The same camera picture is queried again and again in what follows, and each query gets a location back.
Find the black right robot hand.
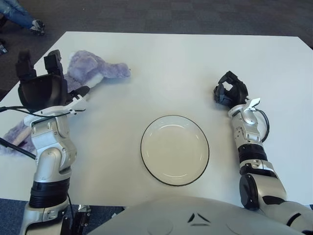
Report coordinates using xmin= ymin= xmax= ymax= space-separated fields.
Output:
xmin=211 ymin=70 xmax=261 ymax=111

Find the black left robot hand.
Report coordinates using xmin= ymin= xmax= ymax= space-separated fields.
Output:
xmin=15 ymin=49 xmax=90 ymax=116

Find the purple plush rabbit doll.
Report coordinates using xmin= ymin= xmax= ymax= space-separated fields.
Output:
xmin=0 ymin=50 xmax=132 ymax=157

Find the white plate with black rim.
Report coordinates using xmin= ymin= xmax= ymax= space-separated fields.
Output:
xmin=140 ymin=115 xmax=210 ymax=188

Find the grey sneaker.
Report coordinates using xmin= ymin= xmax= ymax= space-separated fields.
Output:
xmin=29 ymin=19 xmax=46 ymax=36

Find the person's leg in jeans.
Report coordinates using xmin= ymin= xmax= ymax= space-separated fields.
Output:
xmin=0 ymin=0 xmax=35 ymax=30

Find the grey robot torso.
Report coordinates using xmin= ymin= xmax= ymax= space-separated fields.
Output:
xmin=87 ymin=195 xmax=311 ymax=235

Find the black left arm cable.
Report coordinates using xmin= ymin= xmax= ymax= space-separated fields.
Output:
xmin=0 ymin=105 xmax=85 ymax=160

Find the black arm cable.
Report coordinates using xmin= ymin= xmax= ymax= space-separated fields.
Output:
xmin=0 ymin=105 xmax=85 ymax=160
xmin=254 ymin=109 xmax=269 ymax=142

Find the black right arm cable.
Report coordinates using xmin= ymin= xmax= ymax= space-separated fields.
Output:
xmin=254 ymin=109 xmax=269 ymax=142

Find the black frame under table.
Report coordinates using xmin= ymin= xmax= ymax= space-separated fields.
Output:
xmin=61 ymin=204 xmax=92 ymax=235

